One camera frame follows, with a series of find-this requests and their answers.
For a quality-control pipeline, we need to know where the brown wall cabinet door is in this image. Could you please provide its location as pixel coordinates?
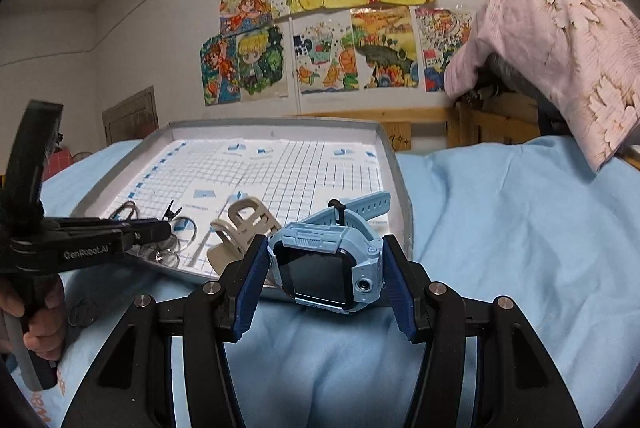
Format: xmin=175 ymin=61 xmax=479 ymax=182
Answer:
xmin=102 ymin=86 xmax=159 ymax=147

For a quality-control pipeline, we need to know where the grey tray with grid paper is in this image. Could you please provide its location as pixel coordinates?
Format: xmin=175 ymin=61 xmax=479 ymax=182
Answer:
xmin=70 ymin=118 xmax=415 ymax=303

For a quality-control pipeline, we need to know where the person's left hand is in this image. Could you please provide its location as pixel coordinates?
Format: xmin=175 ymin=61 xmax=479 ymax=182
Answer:
xmin=0 ymin=277 xmax=68 ymax=362

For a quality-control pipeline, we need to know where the beige hair claw clip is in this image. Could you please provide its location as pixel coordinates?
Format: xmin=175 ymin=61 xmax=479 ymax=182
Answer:
xmin=206 ymin=196 xmax=284 ymax=277

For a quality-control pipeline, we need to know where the light blue smartwatch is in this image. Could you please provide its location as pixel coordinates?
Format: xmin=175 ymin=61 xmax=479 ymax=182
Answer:
xmin=267 ymin=190 xmax=392 ymax=315

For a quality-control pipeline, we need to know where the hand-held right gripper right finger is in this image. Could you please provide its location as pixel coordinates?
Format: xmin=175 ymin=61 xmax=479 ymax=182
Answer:
xmin=381 ymin=234 xmax=583 ymax=428

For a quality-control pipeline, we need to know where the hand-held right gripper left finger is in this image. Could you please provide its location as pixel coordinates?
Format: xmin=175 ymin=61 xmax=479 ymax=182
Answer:
xmin=60 ymin=234 xmax=273 ymax=428

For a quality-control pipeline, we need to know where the pink floral cloth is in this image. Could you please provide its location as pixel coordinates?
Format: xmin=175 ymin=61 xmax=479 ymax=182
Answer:
xmin=443 ymin=0 xmax=640 ymax=173

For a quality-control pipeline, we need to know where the pair of metal rings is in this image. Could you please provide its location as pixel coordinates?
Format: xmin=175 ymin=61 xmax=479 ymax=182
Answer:
xmin=143 ymin=216 xmax=200 ymax=268

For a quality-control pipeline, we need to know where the light blue printed bedsheet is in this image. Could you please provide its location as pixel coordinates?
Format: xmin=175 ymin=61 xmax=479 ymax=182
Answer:
xmin=9 ymin=134 xmax=640 ymax=428

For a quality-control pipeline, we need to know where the red plaid cloth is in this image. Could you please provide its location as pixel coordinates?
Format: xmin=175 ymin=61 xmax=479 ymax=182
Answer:
xmin=46 ymin=147 xmax=77 ymax=181

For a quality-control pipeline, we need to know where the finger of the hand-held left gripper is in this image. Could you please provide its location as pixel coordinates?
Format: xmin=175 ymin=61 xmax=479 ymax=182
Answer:
xmin=120 ymin=217 xmax=175 ymax=254

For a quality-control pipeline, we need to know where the group of colourful wall drawings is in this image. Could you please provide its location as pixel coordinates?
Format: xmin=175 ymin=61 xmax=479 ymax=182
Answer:
xmin=199 ymin=0 xmax=489 ymax=107

